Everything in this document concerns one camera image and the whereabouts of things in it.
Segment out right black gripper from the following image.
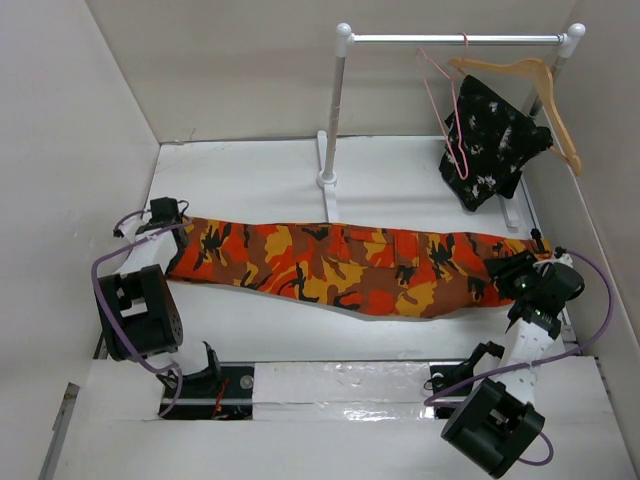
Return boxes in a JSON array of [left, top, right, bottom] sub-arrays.
[[481, 248, 545, 300]]

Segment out orange camouflage trousers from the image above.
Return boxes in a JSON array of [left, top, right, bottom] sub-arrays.
[[167, 218, 552, 319]]

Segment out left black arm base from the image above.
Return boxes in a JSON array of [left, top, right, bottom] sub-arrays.
[[162, 364, 255, 421]]

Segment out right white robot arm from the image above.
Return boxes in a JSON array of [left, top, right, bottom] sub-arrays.
[[441, 251, 585, 479]]

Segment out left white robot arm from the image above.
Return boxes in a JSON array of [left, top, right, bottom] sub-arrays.
[[90, 197, 223, 398]]

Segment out wooden clothes hanger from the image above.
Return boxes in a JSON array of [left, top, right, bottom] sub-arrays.
[[447, 57, 583, 176]]

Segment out black white patterned garment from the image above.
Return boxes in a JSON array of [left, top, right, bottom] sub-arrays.
[[439, 75, 553, 212]]

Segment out white metal clothes rack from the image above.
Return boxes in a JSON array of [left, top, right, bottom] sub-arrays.
[[316, 22, 589, 231]]

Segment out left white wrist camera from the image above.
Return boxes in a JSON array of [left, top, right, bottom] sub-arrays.
[[112, 210, 146, 243]]

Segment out pink wire hanger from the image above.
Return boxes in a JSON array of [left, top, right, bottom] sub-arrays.
[[415, 32, 471, 180]]

